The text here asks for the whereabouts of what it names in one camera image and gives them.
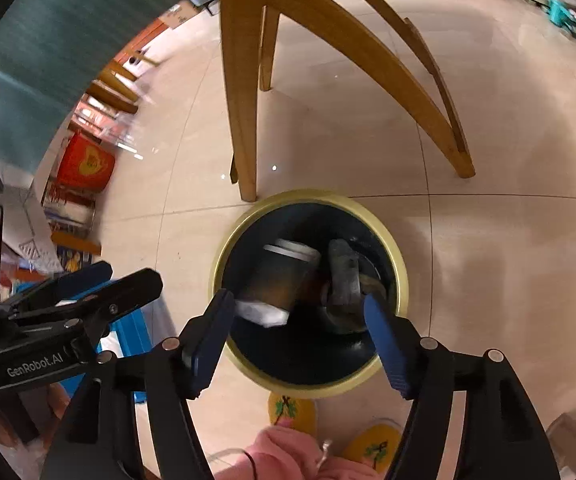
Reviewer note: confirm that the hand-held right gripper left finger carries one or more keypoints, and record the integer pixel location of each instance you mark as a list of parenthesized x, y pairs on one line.
[(210, 345)]

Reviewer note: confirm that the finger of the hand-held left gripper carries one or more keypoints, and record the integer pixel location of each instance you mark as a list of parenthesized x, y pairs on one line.
[(128, 292), (75, 277)]

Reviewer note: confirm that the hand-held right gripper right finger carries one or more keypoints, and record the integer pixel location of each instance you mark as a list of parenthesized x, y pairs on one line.
[(388, 355)]

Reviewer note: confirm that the yellow-rimmed dark trash bin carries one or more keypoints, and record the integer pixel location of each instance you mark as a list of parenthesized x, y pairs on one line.
[(308, 355)]

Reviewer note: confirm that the brown bottle white cap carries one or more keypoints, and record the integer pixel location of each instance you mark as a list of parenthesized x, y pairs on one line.
[(278, 275)]

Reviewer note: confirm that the white crumpled paper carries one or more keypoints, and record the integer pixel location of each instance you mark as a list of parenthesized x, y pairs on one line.
[(263, 314)]

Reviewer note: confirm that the stack of colourful books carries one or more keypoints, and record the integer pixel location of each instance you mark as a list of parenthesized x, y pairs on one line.
[(68, 210)]

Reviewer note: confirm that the grey crumpled wrapper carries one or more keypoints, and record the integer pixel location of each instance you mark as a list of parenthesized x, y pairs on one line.
[(345, 280)]

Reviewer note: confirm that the yellow slipper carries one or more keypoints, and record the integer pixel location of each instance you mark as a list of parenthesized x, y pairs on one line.
[(290, 412), (373, 447)]

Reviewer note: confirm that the red gift box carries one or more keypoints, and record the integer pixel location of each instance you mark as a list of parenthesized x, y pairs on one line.
[(85, 162)]

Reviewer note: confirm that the person's pink clothing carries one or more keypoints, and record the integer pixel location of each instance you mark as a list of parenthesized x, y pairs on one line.
[(283, 455)]

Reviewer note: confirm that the yellow stool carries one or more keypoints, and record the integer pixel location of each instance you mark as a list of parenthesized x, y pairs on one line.
[(123, 71), (110, 96)]

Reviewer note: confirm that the wooden chair legs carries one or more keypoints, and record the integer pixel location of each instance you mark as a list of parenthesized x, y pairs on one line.
[(240, 85)]

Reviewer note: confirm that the teal printed tablecloth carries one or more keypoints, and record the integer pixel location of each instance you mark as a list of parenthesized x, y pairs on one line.
[(68, 35)]

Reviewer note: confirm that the cardboard box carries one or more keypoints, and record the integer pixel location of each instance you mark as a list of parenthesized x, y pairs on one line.
[(178, 16)]

